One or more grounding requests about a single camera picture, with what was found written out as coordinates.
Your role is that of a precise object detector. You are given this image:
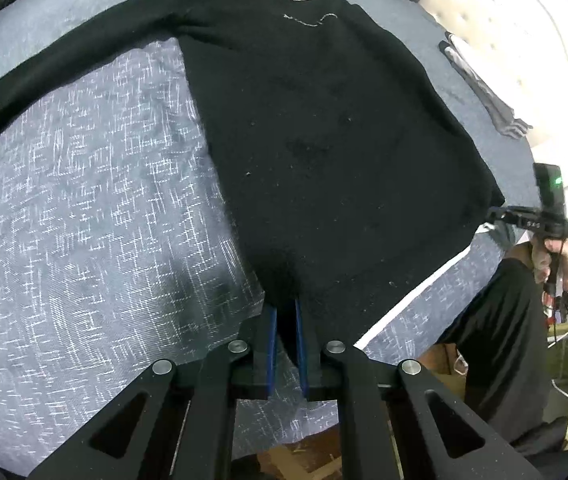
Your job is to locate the cream tufted headboard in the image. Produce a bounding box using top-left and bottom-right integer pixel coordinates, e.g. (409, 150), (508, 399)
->
(416, 0), (568, 226)

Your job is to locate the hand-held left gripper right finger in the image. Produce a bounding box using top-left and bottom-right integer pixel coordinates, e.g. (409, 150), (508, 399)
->
(294, 299), (544, 480)

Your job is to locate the white folded garment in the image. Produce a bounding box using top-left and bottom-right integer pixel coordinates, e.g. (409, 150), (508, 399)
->
(448, 32), (472, 63)

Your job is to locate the black sweater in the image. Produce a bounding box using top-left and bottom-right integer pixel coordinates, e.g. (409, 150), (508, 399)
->
(0, 0), (507, 361)

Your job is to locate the blue patterned bedspread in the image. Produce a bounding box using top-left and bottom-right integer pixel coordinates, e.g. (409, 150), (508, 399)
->
(0, 0), (544, 477)

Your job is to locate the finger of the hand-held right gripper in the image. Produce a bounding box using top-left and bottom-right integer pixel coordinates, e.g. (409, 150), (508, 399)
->
(486, 206), (515, 229)

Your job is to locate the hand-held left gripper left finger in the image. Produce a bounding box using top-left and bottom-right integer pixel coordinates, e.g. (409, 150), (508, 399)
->
(29, 306), (279, 480)

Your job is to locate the person's leg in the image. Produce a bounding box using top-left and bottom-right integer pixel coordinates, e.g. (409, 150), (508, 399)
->
(438, 257), (568, 457)

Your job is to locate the grey folded garment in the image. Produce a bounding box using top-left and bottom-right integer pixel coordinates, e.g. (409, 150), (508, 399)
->
(438, 40), (534, 139)

